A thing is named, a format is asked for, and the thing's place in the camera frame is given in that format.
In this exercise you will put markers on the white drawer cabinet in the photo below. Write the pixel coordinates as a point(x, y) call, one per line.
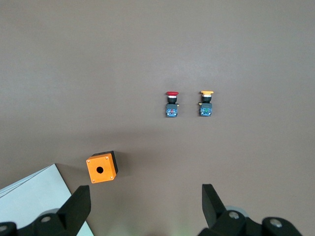
point(29, 196)

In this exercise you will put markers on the yellow mushroom push button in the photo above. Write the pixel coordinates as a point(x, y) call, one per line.
point(206, 108)

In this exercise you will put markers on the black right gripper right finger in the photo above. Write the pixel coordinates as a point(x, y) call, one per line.
point(214, 209)

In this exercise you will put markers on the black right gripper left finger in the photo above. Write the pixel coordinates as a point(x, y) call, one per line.
point(73, 211)

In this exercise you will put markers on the red mushroom push button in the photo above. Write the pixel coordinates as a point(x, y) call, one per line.
point(171, 108)

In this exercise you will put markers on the orange button enclosure box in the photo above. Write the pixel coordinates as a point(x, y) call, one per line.
point(108, 167)

